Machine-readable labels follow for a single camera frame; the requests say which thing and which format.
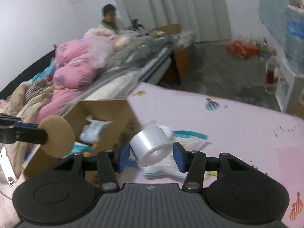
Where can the black bed headboard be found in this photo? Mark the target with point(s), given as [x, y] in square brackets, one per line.
[26, 71]

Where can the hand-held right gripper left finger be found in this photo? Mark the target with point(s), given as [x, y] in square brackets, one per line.
[123, 158]

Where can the beige round sponge puff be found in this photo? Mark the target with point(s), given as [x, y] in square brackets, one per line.
[58, 136]

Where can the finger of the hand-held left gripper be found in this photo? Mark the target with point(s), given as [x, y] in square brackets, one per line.
[26, 125]
[28, 136]

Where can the beige blanket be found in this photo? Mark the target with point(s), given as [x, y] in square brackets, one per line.
[16, 104]

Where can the pink printed tablecloth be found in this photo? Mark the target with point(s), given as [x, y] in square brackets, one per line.
[237, 128]

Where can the blue floral wall cloth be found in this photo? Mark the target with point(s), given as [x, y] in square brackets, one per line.
[273, 7]

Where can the red plastic bag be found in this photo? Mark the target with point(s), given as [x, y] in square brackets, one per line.
[242, 48]

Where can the cardboard box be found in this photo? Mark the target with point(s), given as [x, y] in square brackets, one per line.
[109, 114]

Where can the white water dispenser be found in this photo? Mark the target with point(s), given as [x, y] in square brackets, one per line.
[291, 92]

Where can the large water bottle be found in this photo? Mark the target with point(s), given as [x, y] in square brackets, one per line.
[295, 40]

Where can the wooden bed frame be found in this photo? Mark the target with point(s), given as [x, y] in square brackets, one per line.
[182, 59]

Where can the grey floral quilt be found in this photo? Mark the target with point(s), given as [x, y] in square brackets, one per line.
[147, 49]

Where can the clear plastic bag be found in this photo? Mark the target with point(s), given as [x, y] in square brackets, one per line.
[104, 52]

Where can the pack of blue face masks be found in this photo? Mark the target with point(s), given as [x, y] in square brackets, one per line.
[95, 130]

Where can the red bottle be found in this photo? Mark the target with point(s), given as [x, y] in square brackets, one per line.
[270, 74]

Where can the pink quilt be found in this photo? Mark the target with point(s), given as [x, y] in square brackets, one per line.
[71, 76]

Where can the clear packing tape roll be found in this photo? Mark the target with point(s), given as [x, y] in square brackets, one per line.
[148, 142]

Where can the grey curtain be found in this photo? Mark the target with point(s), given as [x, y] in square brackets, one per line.
[178, 9]

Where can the dark patterned cloth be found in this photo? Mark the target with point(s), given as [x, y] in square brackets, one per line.
[38, 90]

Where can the white plastic bag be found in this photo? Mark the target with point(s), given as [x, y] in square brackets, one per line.
[276, 63]

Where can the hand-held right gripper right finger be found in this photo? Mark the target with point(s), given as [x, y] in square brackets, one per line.
[178, 156]

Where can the white teal printed packet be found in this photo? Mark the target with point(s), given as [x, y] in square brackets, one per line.
[190, 140]

